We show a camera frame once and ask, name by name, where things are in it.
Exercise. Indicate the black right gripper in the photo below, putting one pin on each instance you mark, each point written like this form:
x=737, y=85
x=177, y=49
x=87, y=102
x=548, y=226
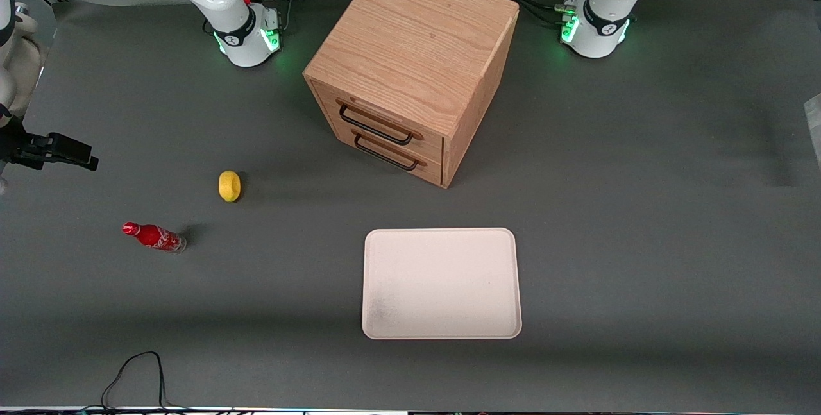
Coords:
x=19, y=146

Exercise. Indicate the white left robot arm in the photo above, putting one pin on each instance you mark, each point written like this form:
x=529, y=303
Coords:
x=603, y=27

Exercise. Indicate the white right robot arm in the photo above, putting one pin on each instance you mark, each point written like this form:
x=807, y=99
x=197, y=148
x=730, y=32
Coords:
x=224, y=4

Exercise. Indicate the cream plastic tray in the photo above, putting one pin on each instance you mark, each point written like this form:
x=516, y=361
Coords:
x=442, y=283

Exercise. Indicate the red cola bottle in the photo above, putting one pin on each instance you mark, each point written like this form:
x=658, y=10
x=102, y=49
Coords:
x=154, y=236

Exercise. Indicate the yellow lemon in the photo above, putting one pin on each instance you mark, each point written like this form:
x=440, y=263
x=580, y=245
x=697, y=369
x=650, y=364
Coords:
x=229, y=185

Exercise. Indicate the wooden drawer front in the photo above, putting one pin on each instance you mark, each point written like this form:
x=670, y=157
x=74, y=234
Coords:
x=423, y=142
x=430, y=171

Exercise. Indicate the wooden drawer cabinet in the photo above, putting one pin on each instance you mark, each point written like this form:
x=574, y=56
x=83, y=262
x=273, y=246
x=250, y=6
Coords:
x=417, y=36

